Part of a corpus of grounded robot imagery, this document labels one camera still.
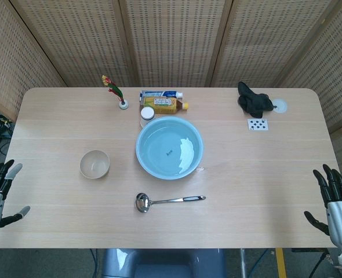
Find metal ladle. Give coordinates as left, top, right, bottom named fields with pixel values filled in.
left=134, top=192, right=206, bottom=214

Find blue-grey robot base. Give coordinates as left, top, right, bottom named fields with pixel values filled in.
left=101, top=248, right=227, bottom=278

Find blue plastic basin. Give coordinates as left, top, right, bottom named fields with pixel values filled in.
left=135, top=116, right=205, bottom=181

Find metal table leg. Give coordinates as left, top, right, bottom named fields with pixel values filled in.
left=239, top=248, right=248, bottom=278

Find beige bowl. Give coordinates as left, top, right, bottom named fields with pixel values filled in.
left=79, top=149, right=111, bottom=180

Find spades playing card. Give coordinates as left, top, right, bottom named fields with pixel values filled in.
left=247, top=118, right=269, bottom=131

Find white round table grommet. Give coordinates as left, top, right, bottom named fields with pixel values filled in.
left=272, top=98, right=288, bottom=114

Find black crumpled cloth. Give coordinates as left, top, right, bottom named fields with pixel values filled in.
left=237, top=81, right=276, bottom=119

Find feather shuttlecock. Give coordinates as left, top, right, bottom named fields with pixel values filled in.
left=101, top=75, right=130, bottom=110

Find white lidded jar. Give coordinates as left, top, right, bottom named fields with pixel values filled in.
left=140, top=107, right=156, bottom=121

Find yellow tea bottle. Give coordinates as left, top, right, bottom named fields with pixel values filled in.
left=139, top=97, right=190, bottom=115

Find toothpaste tube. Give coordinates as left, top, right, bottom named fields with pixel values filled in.
left=139, top=90, right=184, bottom=102

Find woven folding screen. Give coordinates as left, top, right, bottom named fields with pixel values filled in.
left=0, top=0, right=342, bottom=192

